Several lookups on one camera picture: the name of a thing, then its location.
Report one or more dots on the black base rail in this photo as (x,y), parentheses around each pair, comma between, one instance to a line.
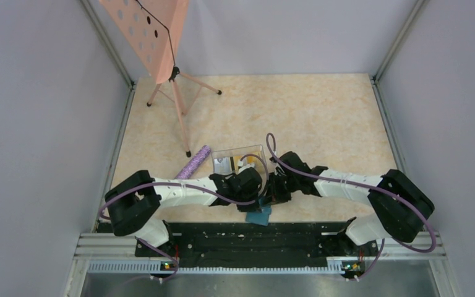
(248,246)

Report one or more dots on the pink music stand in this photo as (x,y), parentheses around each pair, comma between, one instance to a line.
(154,30)

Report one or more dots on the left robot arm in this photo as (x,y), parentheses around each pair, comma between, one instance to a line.
(130,205)

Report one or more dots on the purple glitter microphone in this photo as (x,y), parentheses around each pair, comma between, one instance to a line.
(194,163)

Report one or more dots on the silver credit card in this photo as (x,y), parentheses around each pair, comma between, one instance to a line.
(223,165)

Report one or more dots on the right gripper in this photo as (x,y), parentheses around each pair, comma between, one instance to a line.
(274,195)

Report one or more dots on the clear plastic card box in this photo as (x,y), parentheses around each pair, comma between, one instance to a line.
(235,153)

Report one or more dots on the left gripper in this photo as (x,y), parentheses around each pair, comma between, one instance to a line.
(250,207)

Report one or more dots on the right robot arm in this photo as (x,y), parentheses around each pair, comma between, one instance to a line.
(400,207)

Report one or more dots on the blue leather card holder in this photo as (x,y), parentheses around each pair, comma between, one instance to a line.
(260,217)

